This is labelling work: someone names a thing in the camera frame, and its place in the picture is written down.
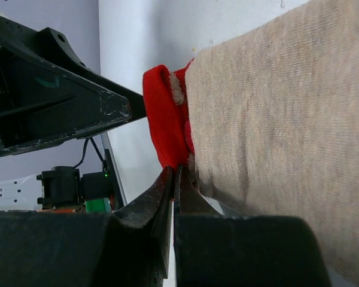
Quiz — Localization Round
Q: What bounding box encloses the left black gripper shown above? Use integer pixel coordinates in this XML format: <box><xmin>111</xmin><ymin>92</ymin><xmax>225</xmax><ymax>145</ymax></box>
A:
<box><xmin>0</xmin><ymin>16</ymin><xmax>146</xmax><ymax>157</ymax></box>

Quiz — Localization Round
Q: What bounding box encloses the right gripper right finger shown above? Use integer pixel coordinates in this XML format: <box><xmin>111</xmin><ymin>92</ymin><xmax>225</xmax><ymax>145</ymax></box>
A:
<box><xmin>174</xmin><ymin>165</ymin><xmax>221</xmax><ymax>217</ymax></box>

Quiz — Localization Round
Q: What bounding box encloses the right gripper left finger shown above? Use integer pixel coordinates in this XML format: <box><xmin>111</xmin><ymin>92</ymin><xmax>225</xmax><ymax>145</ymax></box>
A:
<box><xmin>114</xmin><ymin>167</ymin><xmax>174</xmax><ymax>278</ymax></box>

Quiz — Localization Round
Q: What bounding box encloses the beige reindeer sock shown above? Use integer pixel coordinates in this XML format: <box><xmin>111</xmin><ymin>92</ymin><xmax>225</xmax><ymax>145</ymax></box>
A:
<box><xmin>142</xmin><ymin>1</ymin><xmax>359</xmax><ymax>286</ymax></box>

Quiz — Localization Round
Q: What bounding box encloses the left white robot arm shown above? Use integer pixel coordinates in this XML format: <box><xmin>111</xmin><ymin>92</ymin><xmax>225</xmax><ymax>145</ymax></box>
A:
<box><xmin>0</xmin><ymin>16</ymin><xmax>146</xmax><ymax>211</ymax></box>

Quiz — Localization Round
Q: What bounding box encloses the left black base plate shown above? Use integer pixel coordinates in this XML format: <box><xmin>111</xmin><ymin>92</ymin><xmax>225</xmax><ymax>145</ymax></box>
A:
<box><xmin>36</xmin><ymin>166</ymin><xmax>114</xmax><ymax>209</ymax></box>

